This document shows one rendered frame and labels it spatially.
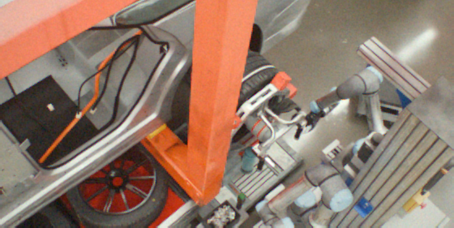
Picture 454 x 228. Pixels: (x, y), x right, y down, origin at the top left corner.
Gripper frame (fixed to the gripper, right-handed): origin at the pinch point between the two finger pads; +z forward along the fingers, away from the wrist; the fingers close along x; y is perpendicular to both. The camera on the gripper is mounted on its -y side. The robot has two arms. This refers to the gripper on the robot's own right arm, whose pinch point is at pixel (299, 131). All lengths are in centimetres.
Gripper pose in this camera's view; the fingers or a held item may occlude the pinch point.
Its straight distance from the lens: 338.1
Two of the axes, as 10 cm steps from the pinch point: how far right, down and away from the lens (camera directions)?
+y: 0.9, -5.3, -8.4
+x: 6.8, 6.5, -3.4
